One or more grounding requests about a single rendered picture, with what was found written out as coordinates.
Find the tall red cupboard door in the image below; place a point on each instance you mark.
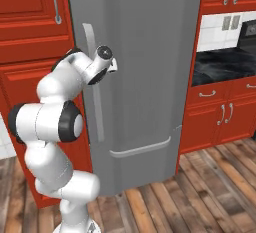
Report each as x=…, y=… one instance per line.
x=26, y=13

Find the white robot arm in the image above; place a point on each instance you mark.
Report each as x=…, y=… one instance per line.
x=50, y=123

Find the red base cupboard door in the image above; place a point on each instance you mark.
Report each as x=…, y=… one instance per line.
x=203, y=127
x=240, y=120

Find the grey wall socket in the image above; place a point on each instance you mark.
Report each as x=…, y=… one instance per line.
x=231, y=22

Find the black countertop appliance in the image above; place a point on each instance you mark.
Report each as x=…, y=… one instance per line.
x=248, y=37

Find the red drawer front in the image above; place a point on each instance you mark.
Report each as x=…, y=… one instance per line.
x=243, y=87
x=208, y=93

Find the grey fridge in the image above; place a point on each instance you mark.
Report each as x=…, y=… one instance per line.
x=146, y=77

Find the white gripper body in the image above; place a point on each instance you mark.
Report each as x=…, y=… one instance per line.
x=113, y=65

